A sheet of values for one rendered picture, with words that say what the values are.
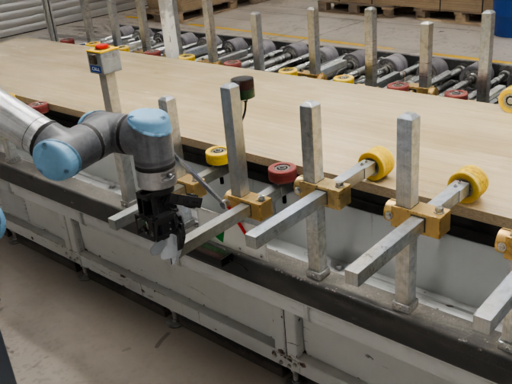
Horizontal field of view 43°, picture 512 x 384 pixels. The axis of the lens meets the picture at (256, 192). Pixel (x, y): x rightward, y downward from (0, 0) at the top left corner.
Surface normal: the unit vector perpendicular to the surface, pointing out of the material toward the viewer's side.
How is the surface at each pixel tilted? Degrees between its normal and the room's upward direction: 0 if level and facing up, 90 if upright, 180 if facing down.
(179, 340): 0
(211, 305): 90
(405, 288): 90
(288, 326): 90
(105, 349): 0
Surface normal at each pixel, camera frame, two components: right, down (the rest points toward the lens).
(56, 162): -0.38, 0.45
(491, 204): -0.08, -0.90
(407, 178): -0.65, 0.37
